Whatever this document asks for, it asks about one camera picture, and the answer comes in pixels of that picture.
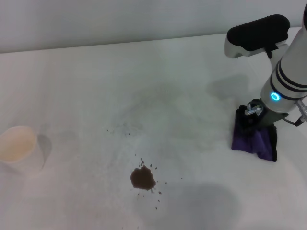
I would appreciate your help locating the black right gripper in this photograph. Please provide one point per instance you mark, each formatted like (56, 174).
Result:
(268, 118)

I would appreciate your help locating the purple rag with black edge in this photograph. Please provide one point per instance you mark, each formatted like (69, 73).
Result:
(254, 142)

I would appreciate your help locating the white paper cup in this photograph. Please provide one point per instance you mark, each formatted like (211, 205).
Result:
(16, 146)

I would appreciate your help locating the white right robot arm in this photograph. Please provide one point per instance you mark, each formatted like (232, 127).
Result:
(287, 72)

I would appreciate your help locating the silver metal clamp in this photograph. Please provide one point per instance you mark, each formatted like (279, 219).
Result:
(251, 110)

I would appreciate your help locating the dark brown liquid stain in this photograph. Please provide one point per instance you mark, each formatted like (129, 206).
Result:
(142, 178)

